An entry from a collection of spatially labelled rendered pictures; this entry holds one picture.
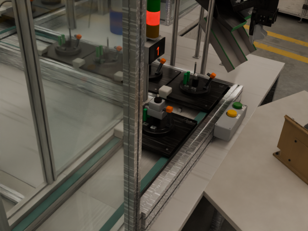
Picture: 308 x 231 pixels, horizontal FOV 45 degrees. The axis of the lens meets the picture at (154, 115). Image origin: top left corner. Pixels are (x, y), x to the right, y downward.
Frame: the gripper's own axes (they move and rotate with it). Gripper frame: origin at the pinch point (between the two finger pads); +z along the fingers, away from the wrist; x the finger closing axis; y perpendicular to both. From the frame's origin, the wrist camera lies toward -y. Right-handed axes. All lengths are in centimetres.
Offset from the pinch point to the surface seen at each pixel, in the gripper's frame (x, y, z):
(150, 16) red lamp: -26.6, -31.6, -11.1
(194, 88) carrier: -10.2, -17.7, 22.8
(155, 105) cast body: -41.2, -19.8, 15.4
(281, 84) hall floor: 207, -10, 123
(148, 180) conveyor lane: -64, -9, 29
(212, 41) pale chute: 16.9, -21.7, 11.5
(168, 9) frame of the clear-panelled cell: 80, -78, 26
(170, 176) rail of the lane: -60, -3, 27
